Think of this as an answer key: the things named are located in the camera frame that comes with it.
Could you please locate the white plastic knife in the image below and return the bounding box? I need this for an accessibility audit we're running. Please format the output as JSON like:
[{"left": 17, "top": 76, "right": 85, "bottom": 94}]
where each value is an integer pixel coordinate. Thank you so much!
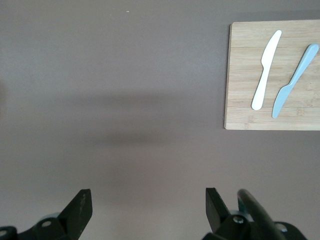
[{"left": 250, "top": 29, "right": 283, "bottom": 111}]

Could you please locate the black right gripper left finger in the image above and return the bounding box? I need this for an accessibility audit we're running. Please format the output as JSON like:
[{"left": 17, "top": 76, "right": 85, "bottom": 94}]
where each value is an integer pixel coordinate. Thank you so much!
[{"left": 17, "top": 189, "right": 93, "bottom": 240}]

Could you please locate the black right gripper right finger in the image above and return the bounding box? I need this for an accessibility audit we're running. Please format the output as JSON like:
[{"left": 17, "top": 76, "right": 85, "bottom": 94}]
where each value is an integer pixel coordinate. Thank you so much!
[{"left": 204, "top": 187, "right": 252, "bottom": 240}]

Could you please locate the grey plastic knife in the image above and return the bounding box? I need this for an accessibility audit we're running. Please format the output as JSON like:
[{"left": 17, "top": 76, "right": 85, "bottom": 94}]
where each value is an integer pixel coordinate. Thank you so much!
[{"left": 271, "top": 43, "right": 320, "bottom": 120}]

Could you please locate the bamboo cutting board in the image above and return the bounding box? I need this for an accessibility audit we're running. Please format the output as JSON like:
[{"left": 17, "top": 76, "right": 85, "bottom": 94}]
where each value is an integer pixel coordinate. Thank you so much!
[{"left": 223, "top": 19, "right": 320, "bottom": 131}]

